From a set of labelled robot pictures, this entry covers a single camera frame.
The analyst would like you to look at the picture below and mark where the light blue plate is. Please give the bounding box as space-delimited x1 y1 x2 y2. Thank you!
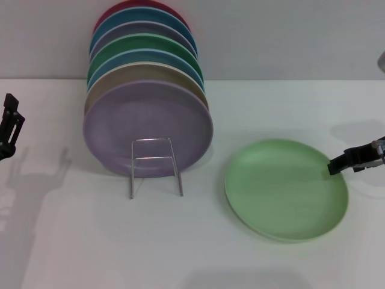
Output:
87 48 206 93

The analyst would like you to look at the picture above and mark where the crimson red plate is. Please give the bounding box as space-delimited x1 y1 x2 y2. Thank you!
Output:
92 0 189 36

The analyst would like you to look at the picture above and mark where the grey lilac plate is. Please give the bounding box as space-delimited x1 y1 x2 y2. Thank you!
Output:
89 20 198 58

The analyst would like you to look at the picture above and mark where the teal blue plate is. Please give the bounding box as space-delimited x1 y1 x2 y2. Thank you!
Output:
89 7 198 57

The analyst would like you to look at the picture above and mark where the metal wire plate rack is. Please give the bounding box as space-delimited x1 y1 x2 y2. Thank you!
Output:
129 137 184 200

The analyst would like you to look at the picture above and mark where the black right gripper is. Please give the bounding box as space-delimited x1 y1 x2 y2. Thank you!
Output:
327 135 385 176

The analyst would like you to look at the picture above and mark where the beige plate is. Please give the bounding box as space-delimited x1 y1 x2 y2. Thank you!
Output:
84 61 209 117

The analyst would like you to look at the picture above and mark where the dark green plate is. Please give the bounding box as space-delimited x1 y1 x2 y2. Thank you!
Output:
87 33 204 82

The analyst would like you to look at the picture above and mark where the light green plate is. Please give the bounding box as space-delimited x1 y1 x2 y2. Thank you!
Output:
224 137 350 244

